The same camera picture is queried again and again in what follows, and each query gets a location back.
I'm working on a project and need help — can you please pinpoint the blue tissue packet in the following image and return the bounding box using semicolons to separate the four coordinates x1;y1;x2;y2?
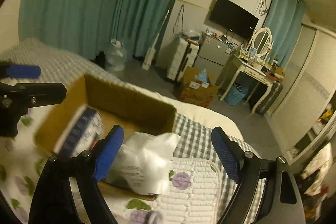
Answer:
53;104;105;157

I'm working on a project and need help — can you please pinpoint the large tissue pack plastic bag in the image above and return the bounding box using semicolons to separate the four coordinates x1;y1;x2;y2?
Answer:
104;132;181;196

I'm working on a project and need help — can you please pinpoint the grey checkered bed sheet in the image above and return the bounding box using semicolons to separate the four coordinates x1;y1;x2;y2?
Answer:
1;39;250;223

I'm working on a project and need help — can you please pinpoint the floral white quilted mat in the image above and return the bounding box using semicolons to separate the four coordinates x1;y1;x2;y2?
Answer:
1;105;219;223

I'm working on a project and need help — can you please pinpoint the clear water jug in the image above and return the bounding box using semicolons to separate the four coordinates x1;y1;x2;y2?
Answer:
105;38;127;73

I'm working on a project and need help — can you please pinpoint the brown cardboard box on bed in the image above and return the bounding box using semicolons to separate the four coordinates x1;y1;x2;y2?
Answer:
35;75;175;190

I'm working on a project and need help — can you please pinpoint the white louvered wardrobe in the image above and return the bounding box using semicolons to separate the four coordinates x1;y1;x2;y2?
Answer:
266;24;335;165

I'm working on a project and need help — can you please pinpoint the dark suitcase by wardrobe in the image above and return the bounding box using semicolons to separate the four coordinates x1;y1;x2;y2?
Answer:
256;82;283;116

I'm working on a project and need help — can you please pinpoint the white stick vacuum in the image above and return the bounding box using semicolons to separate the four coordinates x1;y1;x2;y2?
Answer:
142;9;170;71

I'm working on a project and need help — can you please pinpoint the blue laundry basket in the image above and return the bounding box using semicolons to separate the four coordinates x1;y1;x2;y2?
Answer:
224;83;248;106

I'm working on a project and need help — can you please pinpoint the cardboard box on floor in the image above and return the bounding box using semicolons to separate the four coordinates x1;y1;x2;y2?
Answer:
177;67;219;108

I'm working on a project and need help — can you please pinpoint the white suitcase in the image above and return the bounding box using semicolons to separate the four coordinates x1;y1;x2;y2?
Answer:
166;37;199;82

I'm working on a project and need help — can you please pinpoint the white dressing table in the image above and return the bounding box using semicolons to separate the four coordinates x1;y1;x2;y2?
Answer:
220;53;276;114

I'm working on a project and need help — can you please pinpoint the white oval vanity mirror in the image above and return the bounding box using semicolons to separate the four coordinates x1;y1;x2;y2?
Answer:
248;27;273;57

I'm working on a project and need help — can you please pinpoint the silver mini fridge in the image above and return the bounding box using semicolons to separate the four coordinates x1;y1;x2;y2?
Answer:
194;32;234;83

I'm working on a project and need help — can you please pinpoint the teal window curtain right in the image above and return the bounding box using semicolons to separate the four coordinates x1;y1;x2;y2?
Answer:
264;0;306;67

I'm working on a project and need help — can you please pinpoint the black wall television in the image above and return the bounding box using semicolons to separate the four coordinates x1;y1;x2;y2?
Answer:
209;0;259;40

